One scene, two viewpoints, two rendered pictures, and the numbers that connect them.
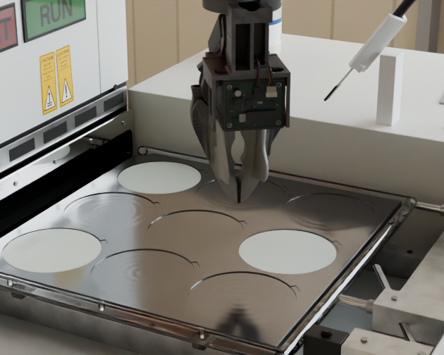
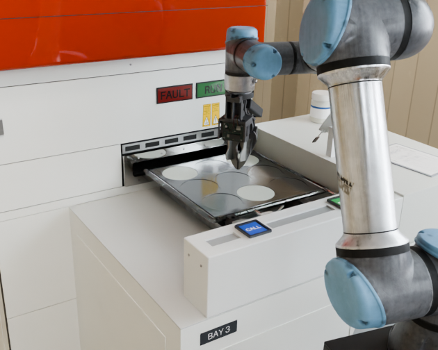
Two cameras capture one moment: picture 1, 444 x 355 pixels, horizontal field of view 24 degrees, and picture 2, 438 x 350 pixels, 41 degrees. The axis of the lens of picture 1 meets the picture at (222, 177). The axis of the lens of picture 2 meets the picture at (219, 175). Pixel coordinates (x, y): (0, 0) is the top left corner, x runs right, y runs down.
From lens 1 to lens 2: 75 cm
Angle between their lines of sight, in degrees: 27
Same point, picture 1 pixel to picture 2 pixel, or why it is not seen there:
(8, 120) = (184, 125)
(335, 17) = not seen: outside the picture
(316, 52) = not seen: hidden behind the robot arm
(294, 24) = not seen: outside the picture
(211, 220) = (242, 177)
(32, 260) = (169, 174)
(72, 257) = (183, 176)
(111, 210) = (213, 166)
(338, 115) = (315, 149)
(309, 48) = not seen: hidden behind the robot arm
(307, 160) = (300, 165)
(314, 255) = (263, 196)
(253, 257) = (241, 191)
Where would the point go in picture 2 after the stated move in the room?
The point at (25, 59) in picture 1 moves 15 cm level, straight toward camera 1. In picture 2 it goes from (196, 104) to (176, 118)
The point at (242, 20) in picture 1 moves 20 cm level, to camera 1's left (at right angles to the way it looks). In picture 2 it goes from (229, 100) to (160, 88)
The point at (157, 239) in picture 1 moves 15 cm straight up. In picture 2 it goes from (216, 178) to (217, 127)
